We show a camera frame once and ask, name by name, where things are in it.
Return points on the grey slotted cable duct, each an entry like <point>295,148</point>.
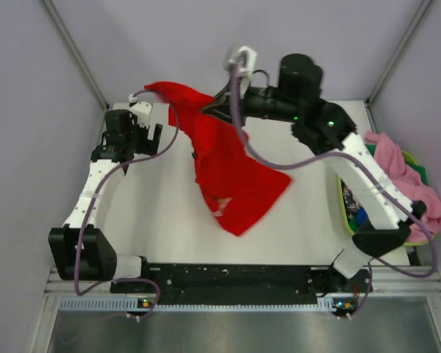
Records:
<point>135,305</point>

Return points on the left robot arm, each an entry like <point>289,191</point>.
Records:
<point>79,247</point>

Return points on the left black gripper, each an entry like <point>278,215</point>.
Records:
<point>148,147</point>

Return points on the red t shirt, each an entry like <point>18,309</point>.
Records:
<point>237,189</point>

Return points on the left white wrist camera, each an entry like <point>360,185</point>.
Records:
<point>141,109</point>

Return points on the pink t shirt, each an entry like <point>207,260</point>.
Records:
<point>409,181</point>

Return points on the lime green plastic basket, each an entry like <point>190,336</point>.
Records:
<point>350,226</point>

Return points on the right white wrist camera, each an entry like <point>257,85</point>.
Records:
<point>241,60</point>

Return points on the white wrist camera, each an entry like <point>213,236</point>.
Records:
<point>241,60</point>
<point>141,109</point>

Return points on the green t shirt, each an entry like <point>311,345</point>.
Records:
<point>409,160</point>

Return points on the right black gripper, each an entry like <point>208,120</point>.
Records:
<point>221,111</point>

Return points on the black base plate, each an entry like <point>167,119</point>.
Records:
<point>220,284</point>

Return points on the blue t shirt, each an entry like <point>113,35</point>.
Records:
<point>361,217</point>

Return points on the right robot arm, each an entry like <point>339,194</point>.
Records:
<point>331,135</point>

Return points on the dark patterned t shirt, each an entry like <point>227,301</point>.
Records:
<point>351,204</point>

